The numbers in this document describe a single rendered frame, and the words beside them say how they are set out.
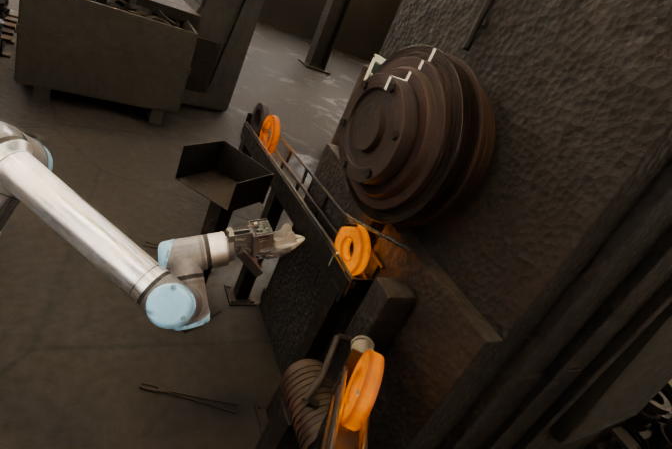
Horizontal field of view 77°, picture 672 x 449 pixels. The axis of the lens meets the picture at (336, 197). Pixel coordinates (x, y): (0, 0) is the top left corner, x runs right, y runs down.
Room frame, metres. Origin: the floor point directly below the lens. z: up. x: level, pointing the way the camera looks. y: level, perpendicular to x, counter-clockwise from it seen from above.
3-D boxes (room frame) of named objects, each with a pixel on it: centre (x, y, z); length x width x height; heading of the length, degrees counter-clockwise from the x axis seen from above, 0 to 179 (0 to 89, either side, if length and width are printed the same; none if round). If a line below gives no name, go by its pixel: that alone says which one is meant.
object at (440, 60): (1.12, -0.10, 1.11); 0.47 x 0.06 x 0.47; 34
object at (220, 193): (1.38, 0.40, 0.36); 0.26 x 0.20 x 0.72; 69
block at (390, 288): (0.94, -0.24, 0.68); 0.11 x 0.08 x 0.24; 124
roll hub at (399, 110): (1.07, -0.02, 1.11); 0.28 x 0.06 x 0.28; 34
